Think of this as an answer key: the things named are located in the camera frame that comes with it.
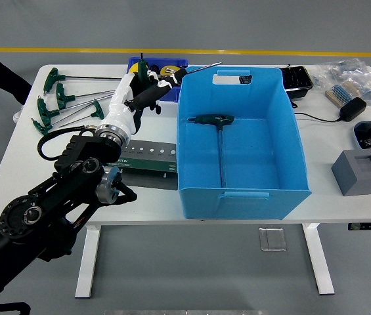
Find green grey hex key stand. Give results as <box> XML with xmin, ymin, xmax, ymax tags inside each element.
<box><xmin>106</xmin><ymin>139</ymin><xmax>178</xmax><ymax>191</ymax></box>

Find black adapter cable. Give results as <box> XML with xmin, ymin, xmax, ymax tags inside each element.
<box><xmin>290</xmin><ymin>98</ymin><xmax>343</xmax><ymax>123</ymax></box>

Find black plastic tray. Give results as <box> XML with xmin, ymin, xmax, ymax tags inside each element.
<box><xmin>273</xmin><ymin>65</ymin><xmax>314</xmax><ymax>100</ymax></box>

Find grey foam block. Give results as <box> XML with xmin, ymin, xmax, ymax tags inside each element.
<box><xmin>331</xmin><ymin>149</ymin><xmax>371</xmax><ymax>197</ymax></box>

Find large light blue plastic box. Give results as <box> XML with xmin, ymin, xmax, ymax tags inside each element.
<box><xmin>175</xmin><ymin>65</ymin><xmax>313</xmax><ymax>221</ymax></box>

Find yellow tape measure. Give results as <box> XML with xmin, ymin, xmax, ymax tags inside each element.
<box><xmin>160</xmin><ymin>64</ymin><xmax>188</xmax><ymax>79</ymax></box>

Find clear bags of components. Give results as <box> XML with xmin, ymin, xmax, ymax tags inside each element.
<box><xmin>311</xmin><ymin>58</ymin><xmax>371</xmax><ymax>108</ymax></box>

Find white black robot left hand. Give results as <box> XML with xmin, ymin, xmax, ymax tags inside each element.
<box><xmin>100</xmin><ymin>70</ymin><xmax>187</xmax><ymax>136</ymax></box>

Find large green T-handle hex key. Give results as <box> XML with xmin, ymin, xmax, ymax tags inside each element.
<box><xmin>186</xmin><ymin>114</ymin><xmax>235</xmax><ymax>188</ymax></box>

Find white table leg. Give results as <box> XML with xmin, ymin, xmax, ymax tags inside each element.
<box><xmin>74</xmin><ymin>224</ymin><xmax>102</xmax><ymax>299</ymax></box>
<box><xmin>301</xmin><ymin>222</ymin><xmax>336</xmax><ymax>295</ymax></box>

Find green T-handle key, thin black shaft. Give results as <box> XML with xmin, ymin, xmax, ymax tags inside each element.
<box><xmin>43</xmin><ymin>67</ymin><xmax>123</xmax><ymax>96</ymax></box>

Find metal floor plate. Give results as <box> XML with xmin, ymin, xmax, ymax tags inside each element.
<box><xmin>258</xmin><ymin>226</ymin><xmax>288</xmax><ymax>252</ymax></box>

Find resistor tape bundle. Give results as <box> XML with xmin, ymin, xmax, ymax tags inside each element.
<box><xmin>324</xmin><ymin>80</ymin><xmax>360</xmax><ymax>108</ymax></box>

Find small green T-handle hex key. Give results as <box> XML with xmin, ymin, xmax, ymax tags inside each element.
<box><xmin>137</xmin><ymin>51</ymin><xmax>223</xmax><ymax>83</ymax></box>

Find black power adapter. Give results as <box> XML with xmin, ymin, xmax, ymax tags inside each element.
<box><xmin>339</xmin><ymin>96</ymin><xmax>368</xmax><ymax>123</ymax></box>

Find small dark blue parts bin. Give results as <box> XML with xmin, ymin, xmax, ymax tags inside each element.
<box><xmin>124</xmin><ymin>57</ymin><xmax>190</xmax><ymax>103</ymax></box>

